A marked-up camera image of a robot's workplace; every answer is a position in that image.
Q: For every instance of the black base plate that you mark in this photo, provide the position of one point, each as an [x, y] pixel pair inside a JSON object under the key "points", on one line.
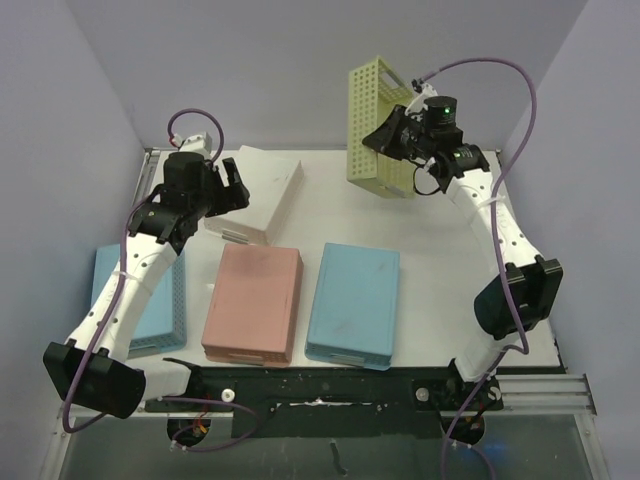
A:
{"points": [[321, 402]]}

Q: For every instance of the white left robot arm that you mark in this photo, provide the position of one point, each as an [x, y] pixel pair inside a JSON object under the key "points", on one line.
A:
{"points": [[89, 369]]}

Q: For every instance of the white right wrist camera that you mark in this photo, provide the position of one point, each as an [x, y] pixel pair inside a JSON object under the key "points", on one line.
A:
{"points": [[425, 91]]}

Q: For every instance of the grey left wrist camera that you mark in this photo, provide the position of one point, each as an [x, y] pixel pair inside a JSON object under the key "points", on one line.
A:
{"points": [[199, 143]]}

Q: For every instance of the pink plastic basket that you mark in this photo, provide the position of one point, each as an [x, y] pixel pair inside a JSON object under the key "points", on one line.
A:
{"points": [[252, 317]]}

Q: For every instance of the aluminium table frame rail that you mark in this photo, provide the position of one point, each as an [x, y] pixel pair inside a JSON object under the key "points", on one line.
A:
{"points": [[545, 394]]}

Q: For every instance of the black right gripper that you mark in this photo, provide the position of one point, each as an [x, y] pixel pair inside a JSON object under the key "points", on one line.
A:
{"points": [[395, 134]]}

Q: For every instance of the light blue plastic basket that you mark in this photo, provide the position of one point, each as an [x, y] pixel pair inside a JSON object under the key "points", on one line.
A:
{"points": [[162, 327]]}

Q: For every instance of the white plastic basket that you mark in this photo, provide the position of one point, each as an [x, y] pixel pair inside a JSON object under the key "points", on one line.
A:
{"points": [[273, 182]]}

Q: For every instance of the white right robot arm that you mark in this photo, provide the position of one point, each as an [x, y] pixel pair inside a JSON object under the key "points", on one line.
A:
{"points": [[525, 285]]}

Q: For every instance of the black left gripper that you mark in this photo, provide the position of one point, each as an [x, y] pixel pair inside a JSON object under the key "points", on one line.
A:
{"points": [[232, 197]]}

